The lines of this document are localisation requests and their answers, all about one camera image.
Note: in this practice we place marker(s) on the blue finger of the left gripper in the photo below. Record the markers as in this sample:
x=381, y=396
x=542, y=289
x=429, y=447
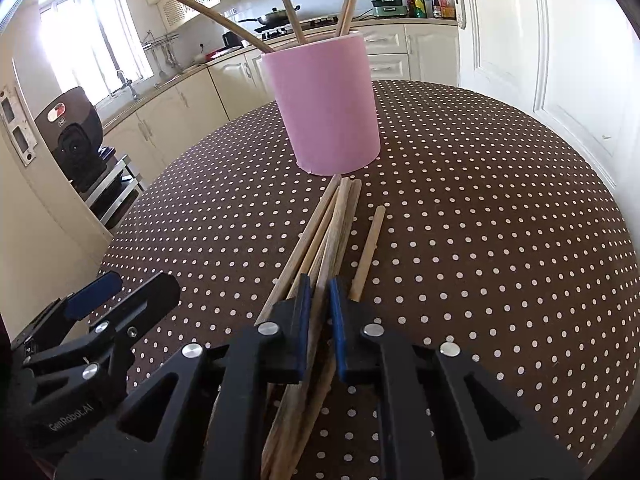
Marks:
x=51, y=326

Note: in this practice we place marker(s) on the window with bars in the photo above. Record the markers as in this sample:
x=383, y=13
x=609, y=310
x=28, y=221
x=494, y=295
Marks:
x=87, y=41

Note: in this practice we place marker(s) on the black electric kettle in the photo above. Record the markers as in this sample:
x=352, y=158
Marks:
x=231, y=40

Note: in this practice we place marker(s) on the white door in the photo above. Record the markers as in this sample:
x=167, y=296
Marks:
x=573, y=64

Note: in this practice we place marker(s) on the brown polka dot tablecloth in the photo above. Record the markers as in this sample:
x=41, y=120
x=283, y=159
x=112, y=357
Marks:
x=498, y=236

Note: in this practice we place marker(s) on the pink cylindrical utensil holder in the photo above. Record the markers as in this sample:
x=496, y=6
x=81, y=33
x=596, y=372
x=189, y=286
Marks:
x=325, y=95

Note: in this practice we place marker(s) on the wall utensil rack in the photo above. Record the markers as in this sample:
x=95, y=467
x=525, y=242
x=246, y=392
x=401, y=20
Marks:
x=161, y=49

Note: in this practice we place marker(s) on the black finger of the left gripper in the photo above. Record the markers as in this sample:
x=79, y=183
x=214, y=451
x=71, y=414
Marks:
x=124, y=324

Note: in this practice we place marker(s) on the dark sauce bottle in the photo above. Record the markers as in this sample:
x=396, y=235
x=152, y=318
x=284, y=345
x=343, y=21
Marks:
x=436, y=9

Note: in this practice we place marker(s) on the black wok with lid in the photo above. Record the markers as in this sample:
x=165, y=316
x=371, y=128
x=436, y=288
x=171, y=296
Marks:
x=274, y=18

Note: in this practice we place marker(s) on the lower cream cabinets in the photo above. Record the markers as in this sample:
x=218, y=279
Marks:
x=163, y=128

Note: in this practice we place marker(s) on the green bottle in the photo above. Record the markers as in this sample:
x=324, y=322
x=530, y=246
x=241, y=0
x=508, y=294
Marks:
x=420, y=10

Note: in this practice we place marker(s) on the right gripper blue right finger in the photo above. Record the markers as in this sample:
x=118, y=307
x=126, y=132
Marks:
x=442, y=416

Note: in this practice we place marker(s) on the metal shelf rack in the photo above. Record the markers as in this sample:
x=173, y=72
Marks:
x=115, y=192

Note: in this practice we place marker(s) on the orange sauce bottle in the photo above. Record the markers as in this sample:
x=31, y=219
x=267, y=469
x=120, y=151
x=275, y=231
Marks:
x=447, y=9

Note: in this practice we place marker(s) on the door strike plate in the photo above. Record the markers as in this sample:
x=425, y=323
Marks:
x=14, y=116

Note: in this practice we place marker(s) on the green electric cooker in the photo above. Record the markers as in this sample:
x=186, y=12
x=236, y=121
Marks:
x=389, y=8

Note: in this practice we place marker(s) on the thin wooden chopstick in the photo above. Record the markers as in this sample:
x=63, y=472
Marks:
x=313, y=247

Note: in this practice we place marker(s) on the kitchen faucet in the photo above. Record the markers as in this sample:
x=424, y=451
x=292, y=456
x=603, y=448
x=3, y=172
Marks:
x=128, y=84

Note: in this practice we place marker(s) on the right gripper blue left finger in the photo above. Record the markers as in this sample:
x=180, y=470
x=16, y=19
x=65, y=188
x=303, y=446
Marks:
x=200, y=415

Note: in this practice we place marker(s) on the wooden chopstick pile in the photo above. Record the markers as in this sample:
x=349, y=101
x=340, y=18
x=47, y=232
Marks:
x=275, y=432
x=287, y=274

